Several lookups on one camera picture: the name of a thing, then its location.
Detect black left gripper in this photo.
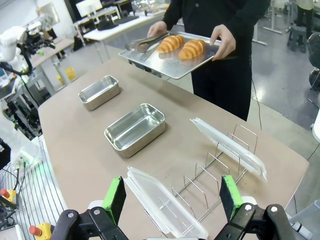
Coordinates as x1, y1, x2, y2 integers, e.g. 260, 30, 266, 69
25, 31, 56, 56

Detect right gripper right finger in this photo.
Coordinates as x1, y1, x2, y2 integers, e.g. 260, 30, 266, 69
219, 174, 295, 240

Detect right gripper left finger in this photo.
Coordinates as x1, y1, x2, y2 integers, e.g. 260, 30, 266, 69
51, 176, 128, 240

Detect clear plastic container lid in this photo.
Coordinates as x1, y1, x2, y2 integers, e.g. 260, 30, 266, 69
189, 117, 268, 182
123, 165, 210, 240

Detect stainless steel tongs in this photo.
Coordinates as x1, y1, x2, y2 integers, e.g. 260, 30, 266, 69
124, 32, 171, 54

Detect golden croissant bread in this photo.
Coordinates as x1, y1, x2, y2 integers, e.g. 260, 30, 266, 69
155, 34, 185, 54
177, 38, 207, 61

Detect perforated metal baking tray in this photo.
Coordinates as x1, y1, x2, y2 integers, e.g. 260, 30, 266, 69
117, 30, 224, 81

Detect person's left forearm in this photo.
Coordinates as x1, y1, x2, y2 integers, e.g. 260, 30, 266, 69
219, 0, 272, 35

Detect person's right forearm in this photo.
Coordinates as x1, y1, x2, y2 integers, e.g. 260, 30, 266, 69
161, 0, 187, 27

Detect person's right hand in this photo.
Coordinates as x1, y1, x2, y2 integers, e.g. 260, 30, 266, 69
146, 20, 168, 39

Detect person's left hand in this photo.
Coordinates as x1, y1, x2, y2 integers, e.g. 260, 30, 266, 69
209, 24, 237, 62

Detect yellow floor sign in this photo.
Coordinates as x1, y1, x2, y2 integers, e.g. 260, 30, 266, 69
64, 67, 76, 81

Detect computer monitor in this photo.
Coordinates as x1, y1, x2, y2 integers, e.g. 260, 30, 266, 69
74, 0, 104, 18

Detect rectangular stainless steel container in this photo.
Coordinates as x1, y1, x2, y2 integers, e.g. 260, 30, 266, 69
78, 75, 122, 112
103, 103, 167, 159

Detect yellow red emergency stop button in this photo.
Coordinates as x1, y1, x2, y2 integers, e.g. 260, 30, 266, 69
0, 188, 19, 209
28, 221, 55, 238

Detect white work table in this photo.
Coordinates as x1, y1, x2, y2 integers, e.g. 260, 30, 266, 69
83, 9, 176, 63

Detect black keyboard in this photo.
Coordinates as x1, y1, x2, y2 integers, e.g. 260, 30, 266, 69
113, 15, 140, 26

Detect person's black-clothed torso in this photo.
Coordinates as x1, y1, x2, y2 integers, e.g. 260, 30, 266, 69
181, 0, 256, 122

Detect black office chair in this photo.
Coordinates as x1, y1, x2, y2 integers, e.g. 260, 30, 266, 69
306, 33, 320, 108

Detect grey plastic stool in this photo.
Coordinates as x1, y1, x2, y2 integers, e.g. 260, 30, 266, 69
286, 24, 308, 53

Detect steel wire lid rack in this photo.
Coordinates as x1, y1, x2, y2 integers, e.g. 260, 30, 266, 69
159, 123, 259, 226

